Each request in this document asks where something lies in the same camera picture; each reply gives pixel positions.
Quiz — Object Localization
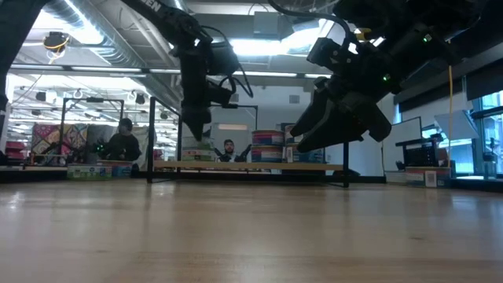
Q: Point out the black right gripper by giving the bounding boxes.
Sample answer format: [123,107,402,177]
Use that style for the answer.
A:
[290,58,402,153]

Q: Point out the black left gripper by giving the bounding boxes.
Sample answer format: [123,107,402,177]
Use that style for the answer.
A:
[181,74,233,142]

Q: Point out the green Bumble Bee tuna can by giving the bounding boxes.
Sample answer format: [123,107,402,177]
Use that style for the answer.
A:
[182,135,215,150]
[182,148,216,163]
[65,164,114,182]

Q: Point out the cans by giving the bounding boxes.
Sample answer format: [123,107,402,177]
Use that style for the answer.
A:
[406,166,453,189]

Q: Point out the black-framed wooden shelf rack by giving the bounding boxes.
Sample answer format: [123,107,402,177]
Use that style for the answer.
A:
[147,96,353,189]

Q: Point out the person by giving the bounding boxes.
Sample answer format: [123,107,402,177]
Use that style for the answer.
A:
[105,117,142,162]
[222,138,240,164]

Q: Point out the pale hanging cloth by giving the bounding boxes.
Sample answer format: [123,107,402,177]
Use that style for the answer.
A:
[131,124,159,172]

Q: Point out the white whiteboard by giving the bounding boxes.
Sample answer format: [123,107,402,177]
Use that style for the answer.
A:
[380,116,424,173]

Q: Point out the black equipment cart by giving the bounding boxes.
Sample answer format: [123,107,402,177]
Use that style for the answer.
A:
[395,133,447,171]

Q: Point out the long linear ceiling light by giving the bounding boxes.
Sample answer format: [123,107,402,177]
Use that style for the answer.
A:
[9,64,333,79]

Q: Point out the grey ceiling box unit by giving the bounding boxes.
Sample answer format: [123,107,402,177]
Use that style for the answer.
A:
[253,10,285,39]

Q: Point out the white angled panel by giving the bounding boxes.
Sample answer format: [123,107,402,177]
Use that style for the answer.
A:
[434,109,479,142]

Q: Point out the colourful patterned quilt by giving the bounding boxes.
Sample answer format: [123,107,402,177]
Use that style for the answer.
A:
[31,123,90,166]

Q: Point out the glass window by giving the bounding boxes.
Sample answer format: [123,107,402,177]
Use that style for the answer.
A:
[469,90,503,175]

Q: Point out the red storage bin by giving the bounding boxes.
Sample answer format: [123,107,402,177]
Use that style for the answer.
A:
[4,140,29,160]

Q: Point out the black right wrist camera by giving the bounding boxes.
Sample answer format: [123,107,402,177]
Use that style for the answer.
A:
[306,37,354,75]

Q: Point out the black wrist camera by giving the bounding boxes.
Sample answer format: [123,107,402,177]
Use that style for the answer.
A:
[306,37,354,75]
[207,39,240,76]

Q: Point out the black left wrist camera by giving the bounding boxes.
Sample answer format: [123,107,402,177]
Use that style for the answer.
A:
[207,39,240,76]

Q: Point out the silver spiral ventilation duct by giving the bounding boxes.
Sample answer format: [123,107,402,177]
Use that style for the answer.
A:
[42,0,174,70]

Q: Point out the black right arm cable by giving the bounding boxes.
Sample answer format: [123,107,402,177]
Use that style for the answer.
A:
[268,0,353,41]

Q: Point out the black dome with yellow cable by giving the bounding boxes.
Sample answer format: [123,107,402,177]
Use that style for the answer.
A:
[42,31,72,55]

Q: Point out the black table frame rails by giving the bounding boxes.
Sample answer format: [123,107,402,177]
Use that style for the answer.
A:
[0,167,503,194]

